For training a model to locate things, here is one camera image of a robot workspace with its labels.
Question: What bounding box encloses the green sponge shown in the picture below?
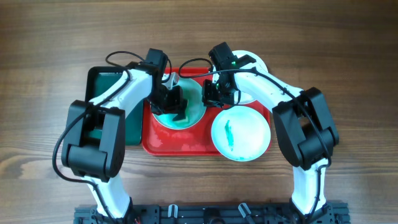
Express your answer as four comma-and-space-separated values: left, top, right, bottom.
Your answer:
172, 113, 189, 123

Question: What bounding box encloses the light blue plate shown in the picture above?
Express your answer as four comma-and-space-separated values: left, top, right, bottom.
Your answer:
154, 78, 206, 130
211, 106, 271, 162

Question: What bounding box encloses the white plate with stain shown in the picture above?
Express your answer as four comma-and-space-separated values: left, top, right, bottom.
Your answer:
212, 50, 269, 105

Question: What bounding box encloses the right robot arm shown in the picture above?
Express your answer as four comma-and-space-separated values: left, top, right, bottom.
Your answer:
202, 42, 339, 221

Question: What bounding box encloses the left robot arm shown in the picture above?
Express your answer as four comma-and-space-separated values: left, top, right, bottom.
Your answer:
52, 49, 187, 223

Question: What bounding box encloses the red plastic tray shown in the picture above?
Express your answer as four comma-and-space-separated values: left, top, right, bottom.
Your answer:
141, 67, 272, 157

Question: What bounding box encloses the dark green tray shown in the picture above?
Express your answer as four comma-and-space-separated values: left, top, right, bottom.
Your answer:
85, 67, 144, 146

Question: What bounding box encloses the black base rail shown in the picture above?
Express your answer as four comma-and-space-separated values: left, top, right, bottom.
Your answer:
73, 202, 351, 224

